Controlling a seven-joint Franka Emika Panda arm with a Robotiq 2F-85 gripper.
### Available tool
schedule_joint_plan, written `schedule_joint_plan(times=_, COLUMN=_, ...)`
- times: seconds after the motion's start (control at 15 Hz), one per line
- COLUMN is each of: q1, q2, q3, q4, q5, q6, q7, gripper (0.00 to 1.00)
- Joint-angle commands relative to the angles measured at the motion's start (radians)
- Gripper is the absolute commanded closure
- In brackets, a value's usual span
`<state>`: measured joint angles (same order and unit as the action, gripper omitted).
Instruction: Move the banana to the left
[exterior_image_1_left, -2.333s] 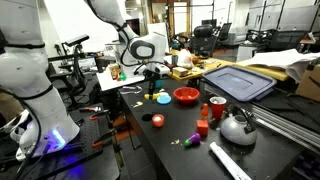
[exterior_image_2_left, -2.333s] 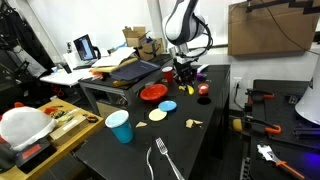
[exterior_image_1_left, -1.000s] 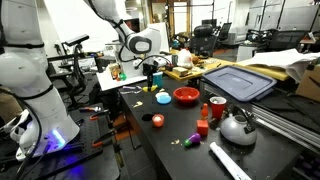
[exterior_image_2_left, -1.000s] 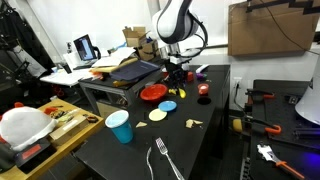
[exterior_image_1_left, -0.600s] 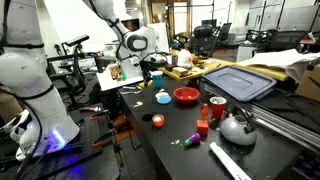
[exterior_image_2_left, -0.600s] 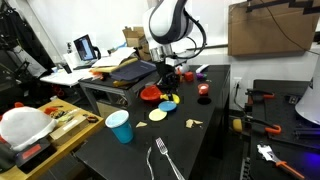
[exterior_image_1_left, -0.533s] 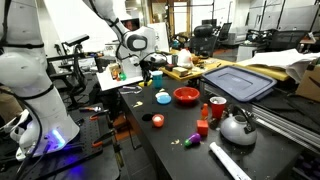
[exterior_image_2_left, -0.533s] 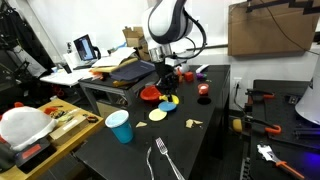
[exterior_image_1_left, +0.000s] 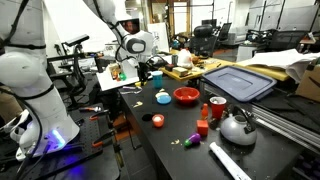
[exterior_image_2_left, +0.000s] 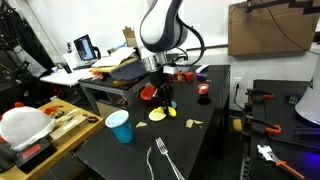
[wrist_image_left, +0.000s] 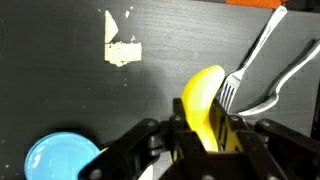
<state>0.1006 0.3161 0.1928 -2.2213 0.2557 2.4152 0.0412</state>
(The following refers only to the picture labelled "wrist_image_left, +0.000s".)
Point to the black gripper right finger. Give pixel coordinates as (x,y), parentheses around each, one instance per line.
(276,146)

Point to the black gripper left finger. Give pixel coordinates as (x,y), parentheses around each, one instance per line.
(133,146)

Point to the yellow toy banana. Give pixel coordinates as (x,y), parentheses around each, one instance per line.
(199,100)

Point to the silver spoon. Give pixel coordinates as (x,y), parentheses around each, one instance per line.
(286,76)

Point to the small blue plate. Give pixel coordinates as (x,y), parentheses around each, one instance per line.
(56,156)

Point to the silver fork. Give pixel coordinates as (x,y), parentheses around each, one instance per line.
(248,58)

